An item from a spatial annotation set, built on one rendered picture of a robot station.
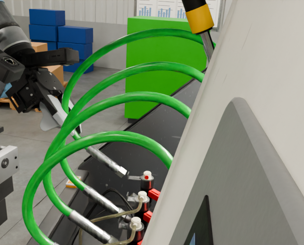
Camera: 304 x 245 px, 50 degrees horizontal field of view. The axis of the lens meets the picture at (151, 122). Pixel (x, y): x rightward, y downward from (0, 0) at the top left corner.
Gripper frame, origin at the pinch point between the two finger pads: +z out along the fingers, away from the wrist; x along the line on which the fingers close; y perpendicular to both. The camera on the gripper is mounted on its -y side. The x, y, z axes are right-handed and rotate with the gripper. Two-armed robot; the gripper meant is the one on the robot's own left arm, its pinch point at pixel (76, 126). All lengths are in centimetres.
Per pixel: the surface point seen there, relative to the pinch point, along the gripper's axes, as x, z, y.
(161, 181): -40.1, 22.3, 7.1
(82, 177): -30.4, 7.0, 24.2
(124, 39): 2.0, -6.6, -19.1
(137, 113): -326, -39, 93
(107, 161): -2.9, 9.2, -0.1
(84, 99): 8.6, -0.8, -8.8
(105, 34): -627, -266, 147
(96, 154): -2.0, 6.8, 0.7
